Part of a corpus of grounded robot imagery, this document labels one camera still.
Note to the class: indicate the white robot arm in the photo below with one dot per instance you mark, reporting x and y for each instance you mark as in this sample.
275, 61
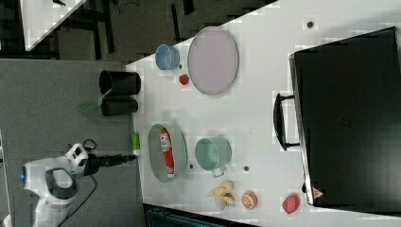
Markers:
54, 181

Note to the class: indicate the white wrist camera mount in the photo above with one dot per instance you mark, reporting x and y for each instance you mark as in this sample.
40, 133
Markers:
77, 157

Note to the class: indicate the green squeeze bottle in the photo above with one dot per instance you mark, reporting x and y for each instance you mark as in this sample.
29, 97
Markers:
135, 143

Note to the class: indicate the small red strawberry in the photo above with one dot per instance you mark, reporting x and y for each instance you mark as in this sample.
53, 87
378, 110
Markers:
184, 79

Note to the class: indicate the green spatula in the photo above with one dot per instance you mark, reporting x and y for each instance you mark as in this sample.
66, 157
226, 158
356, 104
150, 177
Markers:
93, 104

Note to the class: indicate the green mug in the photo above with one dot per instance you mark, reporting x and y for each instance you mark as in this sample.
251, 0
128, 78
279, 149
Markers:
213, 154

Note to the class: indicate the lilac round plate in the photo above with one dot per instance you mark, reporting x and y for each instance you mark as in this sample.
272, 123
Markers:
212, 61

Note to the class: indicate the peeled toy banana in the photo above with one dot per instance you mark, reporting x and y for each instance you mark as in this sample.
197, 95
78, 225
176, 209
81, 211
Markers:
223, 194

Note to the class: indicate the red plush ketchup bottle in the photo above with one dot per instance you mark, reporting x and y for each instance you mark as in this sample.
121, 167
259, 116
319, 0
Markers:
167, 150

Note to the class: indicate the small black cup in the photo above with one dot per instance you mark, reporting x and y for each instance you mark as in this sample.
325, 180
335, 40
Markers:
118, 105

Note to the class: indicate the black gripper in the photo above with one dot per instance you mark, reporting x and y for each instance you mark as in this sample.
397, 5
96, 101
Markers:
94, 163

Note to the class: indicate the blue bowl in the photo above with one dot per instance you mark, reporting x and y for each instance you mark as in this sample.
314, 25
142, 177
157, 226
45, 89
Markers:
167, 57

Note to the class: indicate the black toaster oven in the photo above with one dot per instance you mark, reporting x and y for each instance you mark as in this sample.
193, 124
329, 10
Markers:
348, 108

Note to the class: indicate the orange slice toy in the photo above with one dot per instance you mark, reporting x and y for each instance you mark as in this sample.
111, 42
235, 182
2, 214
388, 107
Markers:
249, 200

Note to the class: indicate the red peach toy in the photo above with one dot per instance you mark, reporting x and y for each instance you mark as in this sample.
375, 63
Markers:
291, 203

